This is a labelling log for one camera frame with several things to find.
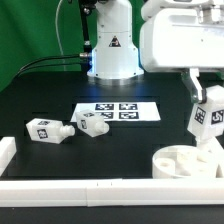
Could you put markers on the white marker sheet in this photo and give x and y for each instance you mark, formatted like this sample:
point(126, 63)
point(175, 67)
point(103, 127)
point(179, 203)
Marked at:
point(121, 111)

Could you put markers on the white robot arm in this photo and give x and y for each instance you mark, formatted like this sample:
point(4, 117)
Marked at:
point(115, 57)

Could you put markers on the white left fence bar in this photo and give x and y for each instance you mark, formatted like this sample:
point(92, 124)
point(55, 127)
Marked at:
point(7, 152)

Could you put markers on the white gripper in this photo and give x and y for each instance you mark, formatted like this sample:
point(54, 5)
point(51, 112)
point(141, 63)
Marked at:
point(173, 39)

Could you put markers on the white round stool seat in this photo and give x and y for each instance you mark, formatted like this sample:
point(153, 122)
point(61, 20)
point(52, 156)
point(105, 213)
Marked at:
point(183, 161)

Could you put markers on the white front fence bar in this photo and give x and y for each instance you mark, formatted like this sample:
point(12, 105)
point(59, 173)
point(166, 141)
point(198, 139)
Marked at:
point(111, 192)

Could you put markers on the white fence bar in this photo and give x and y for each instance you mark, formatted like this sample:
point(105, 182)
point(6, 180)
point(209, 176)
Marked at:
point(111, 192)
point(7, 152)

